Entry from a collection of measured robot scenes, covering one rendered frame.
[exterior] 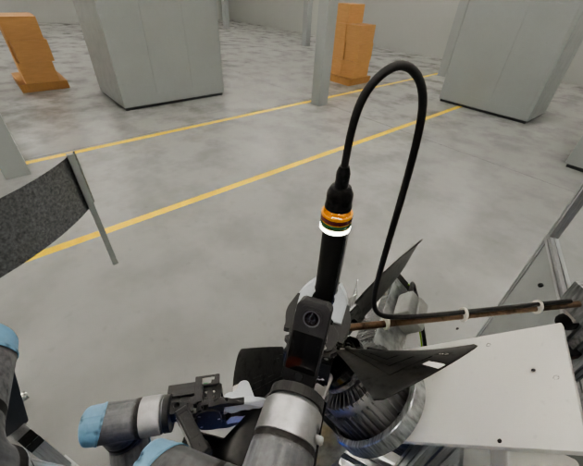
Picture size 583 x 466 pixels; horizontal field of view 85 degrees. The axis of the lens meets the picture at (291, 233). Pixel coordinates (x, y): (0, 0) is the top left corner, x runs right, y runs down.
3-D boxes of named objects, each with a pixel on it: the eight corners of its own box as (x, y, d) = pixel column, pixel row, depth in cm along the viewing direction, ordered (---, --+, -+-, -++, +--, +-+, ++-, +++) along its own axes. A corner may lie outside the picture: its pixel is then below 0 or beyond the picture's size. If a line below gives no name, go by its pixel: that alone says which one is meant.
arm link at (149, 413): (134, 426, 60) (143, 447, 64) (159, 422, 60) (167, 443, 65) (142, 389, 66) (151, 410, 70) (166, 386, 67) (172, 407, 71)
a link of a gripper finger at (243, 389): (265, 373, 70) (222, 380, 68) (267, 398, 65) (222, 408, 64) (266, 381, 71) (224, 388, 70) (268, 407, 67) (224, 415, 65)
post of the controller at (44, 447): (72, 463, 84) (38, 435, 72) (61, 475, 82) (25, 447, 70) (65, 457, 85) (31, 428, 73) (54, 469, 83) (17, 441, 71)
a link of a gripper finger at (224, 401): (242, 392, 65) (199, 400, 63) (243, 399, 63) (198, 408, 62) (245, 404, 67) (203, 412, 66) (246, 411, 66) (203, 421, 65)
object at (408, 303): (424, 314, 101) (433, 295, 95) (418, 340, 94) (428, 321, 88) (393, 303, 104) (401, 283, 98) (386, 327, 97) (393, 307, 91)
